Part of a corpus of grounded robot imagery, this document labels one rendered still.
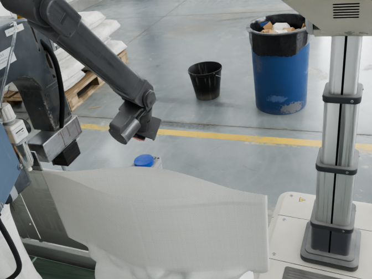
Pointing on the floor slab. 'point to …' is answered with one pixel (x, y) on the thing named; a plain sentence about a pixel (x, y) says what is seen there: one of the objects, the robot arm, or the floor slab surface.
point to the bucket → (206, 79)
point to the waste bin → (280, 64)
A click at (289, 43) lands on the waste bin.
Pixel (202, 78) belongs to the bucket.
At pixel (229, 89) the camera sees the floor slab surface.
